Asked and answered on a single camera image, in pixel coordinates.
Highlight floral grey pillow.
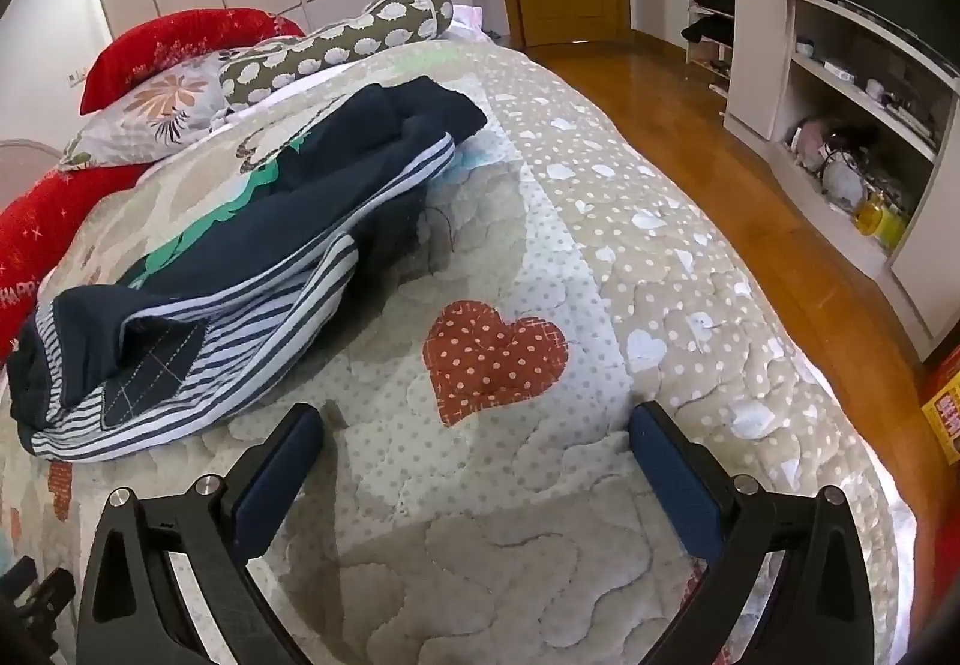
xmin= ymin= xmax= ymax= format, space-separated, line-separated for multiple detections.
xmin=59 ymin=49 xmax=239 ymax=171

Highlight red pillow behind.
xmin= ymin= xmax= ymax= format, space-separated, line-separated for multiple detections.
xmin=78 ymin=8 xmax=304 ymax=116

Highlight red long pillow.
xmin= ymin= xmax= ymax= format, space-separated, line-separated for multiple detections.
xmin=0 ymin=164 xmax=148 ymax=361

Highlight olive dotted bolster pillow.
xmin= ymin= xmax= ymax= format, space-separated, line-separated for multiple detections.
xmin=220 ymin=0 xmax=454 ymax=110

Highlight heart patterned quilt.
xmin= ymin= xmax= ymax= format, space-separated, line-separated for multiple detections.
xmin=2 ymin=43 xmax=914 ymax=663

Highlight white shelf unit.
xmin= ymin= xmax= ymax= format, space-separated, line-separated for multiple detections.
xmin=724 ymin=0 xmax=958 ymax=358

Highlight yellow bottle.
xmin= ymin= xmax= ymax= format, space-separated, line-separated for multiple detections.
xmin=854 ymin=192 xmax=907 ymax=252

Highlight navy striped pants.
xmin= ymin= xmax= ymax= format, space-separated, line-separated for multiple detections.
xmin=8 ymin=77 xmax=487 ymax=463

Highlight red yellow box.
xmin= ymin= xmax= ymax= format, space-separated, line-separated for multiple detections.
xmin=921 ymin=348 xmax=960 ymax=465

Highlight round headboard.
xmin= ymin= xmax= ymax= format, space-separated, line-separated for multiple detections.
xmin=0 ymin=138 xmax=62 ymax=210

